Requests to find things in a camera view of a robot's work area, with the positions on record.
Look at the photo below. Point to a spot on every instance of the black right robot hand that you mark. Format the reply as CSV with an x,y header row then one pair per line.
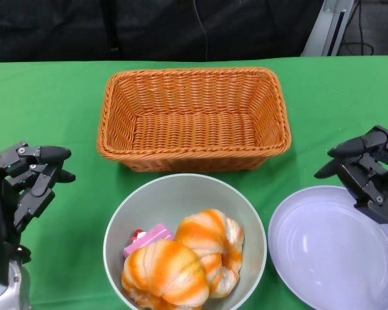
x,y
372,190

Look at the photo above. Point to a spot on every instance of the pink cake slice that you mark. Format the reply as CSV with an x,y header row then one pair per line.
x,y
152,237

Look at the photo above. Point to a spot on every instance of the grey-green round bowl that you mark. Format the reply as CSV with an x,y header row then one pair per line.
x,y
181,193

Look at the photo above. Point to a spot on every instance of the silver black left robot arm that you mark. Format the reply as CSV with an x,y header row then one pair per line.
x,y
16,290

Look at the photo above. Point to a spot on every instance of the lavender round plate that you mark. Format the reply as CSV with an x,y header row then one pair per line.
x,y
326,258

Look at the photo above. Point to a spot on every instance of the orange wicker basket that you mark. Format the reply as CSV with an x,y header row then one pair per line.
x,y
181,129

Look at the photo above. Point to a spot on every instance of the green tablecloth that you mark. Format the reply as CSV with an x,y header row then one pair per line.
x,y
35,106

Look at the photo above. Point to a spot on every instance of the black backdrop curtain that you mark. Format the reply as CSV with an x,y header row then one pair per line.
x,y
51,32

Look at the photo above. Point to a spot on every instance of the black backdrop stand pole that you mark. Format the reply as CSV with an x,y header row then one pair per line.
x,y
113,26

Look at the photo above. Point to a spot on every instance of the aluminium frame post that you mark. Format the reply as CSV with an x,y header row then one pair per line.
x,y
323,32

